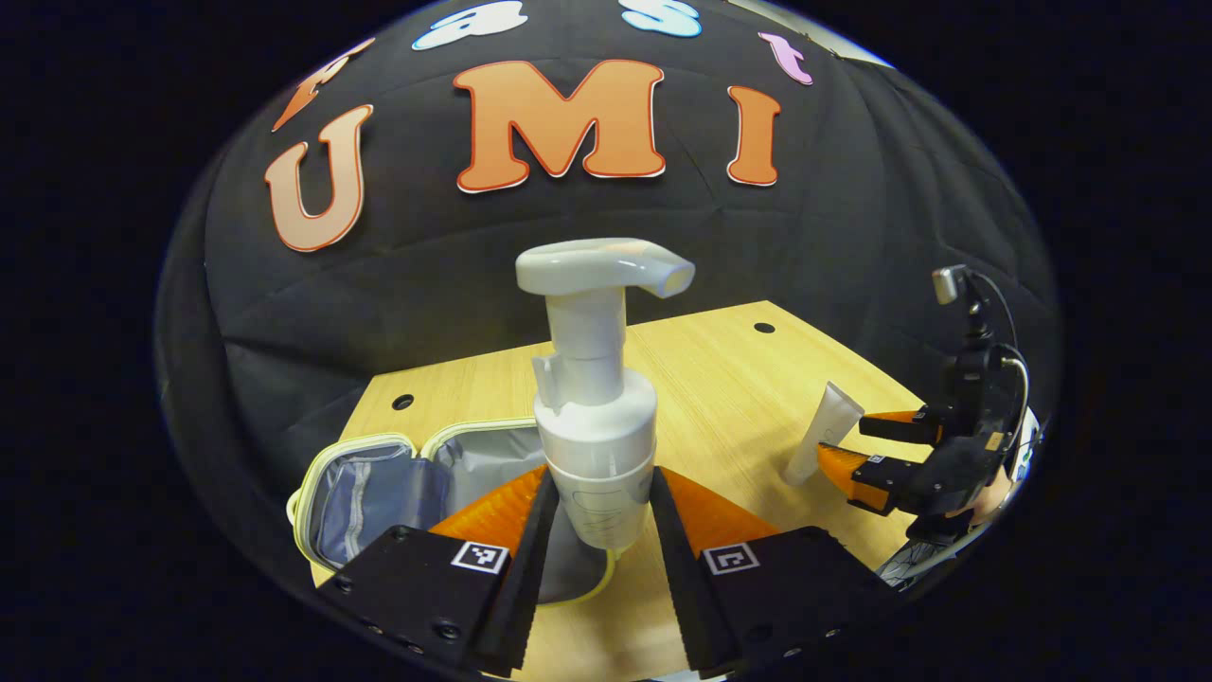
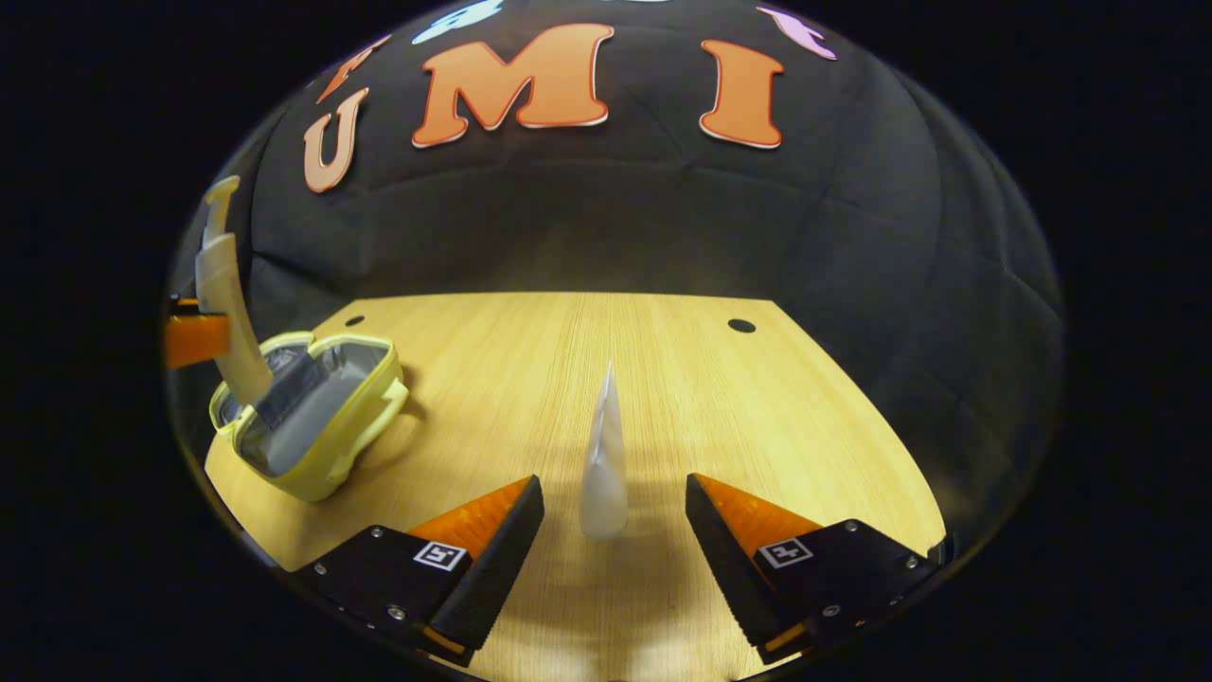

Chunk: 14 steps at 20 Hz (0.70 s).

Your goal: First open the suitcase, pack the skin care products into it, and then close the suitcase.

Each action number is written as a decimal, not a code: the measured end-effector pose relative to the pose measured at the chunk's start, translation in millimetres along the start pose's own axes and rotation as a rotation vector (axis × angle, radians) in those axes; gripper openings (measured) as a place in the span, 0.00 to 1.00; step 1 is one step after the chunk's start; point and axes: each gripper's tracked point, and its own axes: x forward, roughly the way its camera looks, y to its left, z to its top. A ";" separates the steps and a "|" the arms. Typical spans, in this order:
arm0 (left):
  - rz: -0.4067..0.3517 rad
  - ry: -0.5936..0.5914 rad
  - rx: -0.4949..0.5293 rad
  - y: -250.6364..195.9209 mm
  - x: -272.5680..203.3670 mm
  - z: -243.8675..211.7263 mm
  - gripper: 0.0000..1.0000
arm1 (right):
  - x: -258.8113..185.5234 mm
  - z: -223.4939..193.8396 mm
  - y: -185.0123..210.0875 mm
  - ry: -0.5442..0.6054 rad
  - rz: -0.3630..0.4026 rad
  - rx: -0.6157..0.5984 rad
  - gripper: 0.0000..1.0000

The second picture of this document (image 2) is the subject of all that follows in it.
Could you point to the white squeeze tube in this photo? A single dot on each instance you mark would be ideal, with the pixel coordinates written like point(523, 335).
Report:
point(606, 483)

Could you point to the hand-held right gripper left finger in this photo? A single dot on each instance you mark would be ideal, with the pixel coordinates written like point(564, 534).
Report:
point(497, 568)

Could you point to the pale yellow suitcase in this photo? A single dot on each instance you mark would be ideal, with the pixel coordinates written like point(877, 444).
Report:
point(322, 445)

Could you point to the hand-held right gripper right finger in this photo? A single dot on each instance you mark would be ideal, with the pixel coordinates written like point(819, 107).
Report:
point(729, 568)

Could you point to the white pump bottle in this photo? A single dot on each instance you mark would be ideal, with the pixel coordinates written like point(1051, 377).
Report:
point(227, 303)

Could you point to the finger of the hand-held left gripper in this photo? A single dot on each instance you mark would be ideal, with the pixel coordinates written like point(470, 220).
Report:
point(194, 339)

